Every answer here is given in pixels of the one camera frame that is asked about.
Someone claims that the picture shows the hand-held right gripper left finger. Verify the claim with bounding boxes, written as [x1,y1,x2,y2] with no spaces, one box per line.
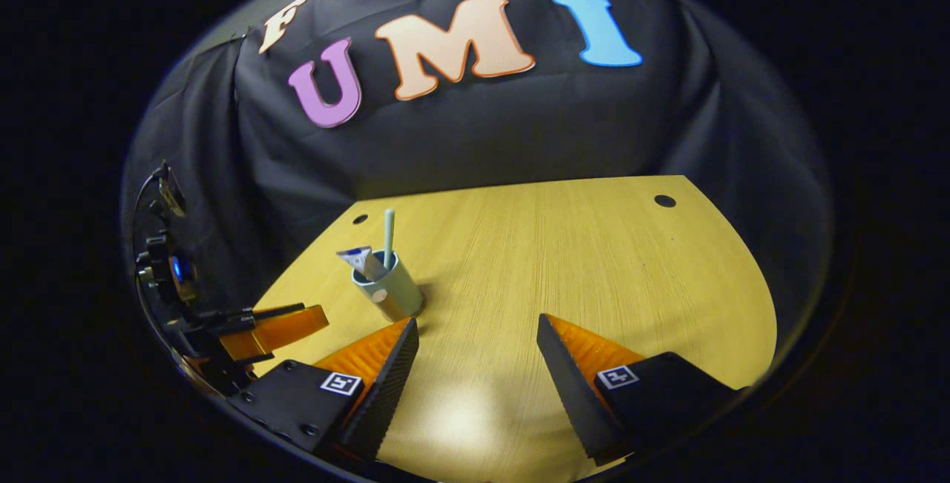
[237,318,420,461]

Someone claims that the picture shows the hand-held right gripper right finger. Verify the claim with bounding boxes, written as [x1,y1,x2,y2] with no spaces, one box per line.
[537,313,743,467]

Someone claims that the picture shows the white toothpaste tube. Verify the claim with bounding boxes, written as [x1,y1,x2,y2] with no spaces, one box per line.
[336,246,388,282]

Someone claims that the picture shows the grey cup with wooden handle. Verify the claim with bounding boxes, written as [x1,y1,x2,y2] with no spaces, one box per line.
[351,249,425,322]

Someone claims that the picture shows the wooden desktop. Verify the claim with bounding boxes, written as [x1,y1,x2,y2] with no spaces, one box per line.
[252,175,779,482]

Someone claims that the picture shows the black backdrop cloth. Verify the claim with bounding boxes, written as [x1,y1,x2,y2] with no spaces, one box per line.
[122,0,832,365]

